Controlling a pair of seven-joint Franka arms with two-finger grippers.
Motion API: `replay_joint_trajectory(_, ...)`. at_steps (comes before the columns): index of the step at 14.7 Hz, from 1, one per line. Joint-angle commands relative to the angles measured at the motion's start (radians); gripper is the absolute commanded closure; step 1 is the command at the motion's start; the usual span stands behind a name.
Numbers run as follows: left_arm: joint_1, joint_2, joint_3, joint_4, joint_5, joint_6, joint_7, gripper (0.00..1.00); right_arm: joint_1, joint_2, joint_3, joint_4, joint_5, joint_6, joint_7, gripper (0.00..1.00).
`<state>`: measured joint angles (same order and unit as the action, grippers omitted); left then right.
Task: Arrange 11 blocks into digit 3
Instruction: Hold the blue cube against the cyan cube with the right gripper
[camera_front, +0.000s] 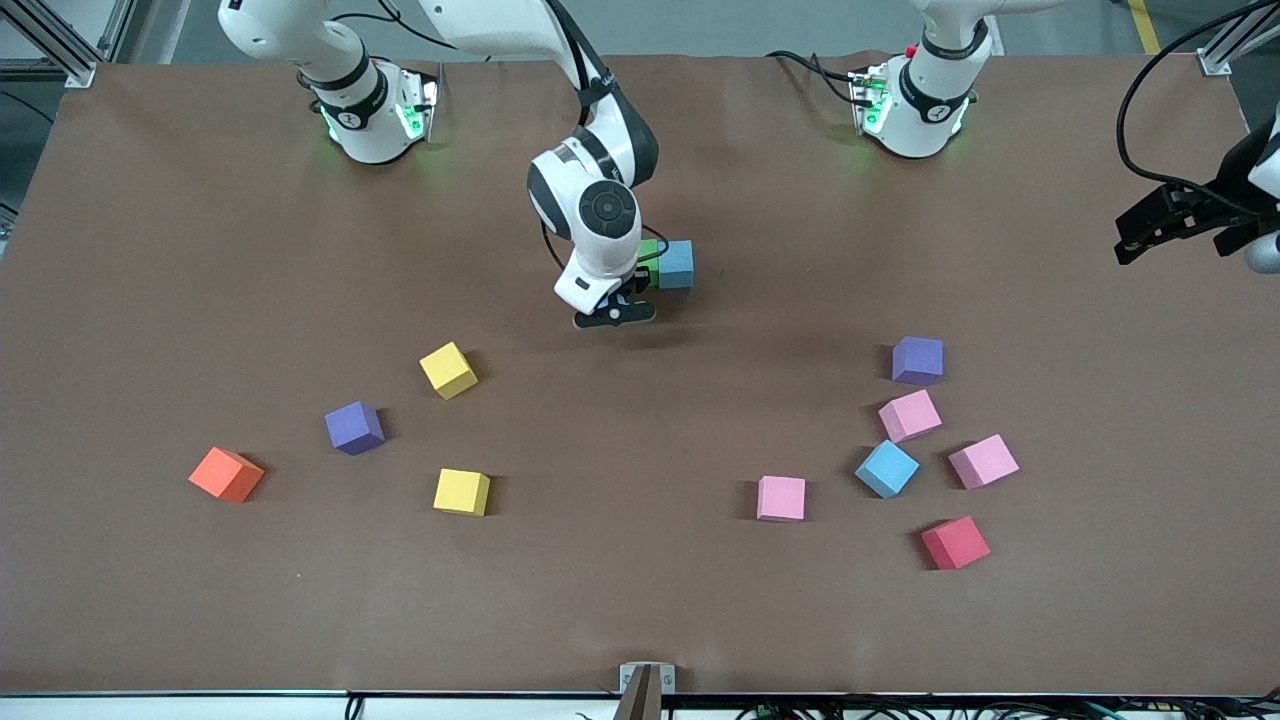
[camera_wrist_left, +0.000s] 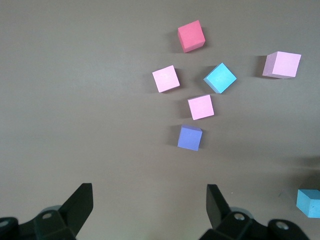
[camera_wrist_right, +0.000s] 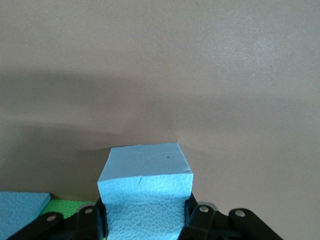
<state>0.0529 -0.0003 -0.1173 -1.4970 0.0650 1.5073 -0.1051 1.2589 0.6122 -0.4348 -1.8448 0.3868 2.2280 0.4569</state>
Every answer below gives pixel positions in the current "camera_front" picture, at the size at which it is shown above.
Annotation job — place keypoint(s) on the yellow foam block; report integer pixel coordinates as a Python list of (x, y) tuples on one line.
[(461, 492), (449, 370)]

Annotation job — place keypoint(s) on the purple foam block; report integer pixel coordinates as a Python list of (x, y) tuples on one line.
[(354, 428), (918, 360)]

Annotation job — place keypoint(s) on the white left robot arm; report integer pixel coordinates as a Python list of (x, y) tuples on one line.
[(915, 135)]

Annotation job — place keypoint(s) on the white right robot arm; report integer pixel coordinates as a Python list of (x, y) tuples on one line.
[(590, 265)]

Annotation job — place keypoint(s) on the orange foam block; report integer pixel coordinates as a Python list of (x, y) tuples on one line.
[(226, 474)]

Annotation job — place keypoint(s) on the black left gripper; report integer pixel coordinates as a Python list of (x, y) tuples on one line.
[(1226, 193)]

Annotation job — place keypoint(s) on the red foam block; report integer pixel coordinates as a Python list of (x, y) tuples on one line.
[(955, 542)]

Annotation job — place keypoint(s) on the aluminium frame post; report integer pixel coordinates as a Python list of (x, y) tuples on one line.
[(60, 45), (1225, 45)]

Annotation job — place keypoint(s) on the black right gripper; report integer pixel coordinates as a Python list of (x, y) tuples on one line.
[(640, 276)]

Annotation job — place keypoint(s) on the green foam block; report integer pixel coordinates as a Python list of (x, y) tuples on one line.
[(650, 250)]

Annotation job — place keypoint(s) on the brown table mat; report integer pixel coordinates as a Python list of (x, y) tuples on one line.
[(640, 600)]

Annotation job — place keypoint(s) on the pink foam block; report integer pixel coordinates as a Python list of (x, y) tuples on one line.
[(781, 498), (983, 461), (910, 415)]

